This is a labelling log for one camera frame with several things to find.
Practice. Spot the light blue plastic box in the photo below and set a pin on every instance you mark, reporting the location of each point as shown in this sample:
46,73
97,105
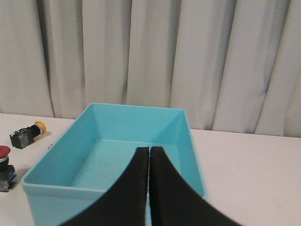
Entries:
90,156

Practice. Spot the yellow button far switch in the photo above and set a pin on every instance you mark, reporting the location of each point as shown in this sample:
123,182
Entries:
25,136

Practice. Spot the red button switch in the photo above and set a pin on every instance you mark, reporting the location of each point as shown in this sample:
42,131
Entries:
7,171

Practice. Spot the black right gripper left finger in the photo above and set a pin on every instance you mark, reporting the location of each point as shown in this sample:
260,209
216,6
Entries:
124,204

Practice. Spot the white pleated curtain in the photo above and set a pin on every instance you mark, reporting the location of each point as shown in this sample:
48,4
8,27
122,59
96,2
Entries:
232,65

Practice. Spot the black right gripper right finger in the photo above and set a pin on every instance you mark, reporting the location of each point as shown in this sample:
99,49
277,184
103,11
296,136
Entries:
173,202

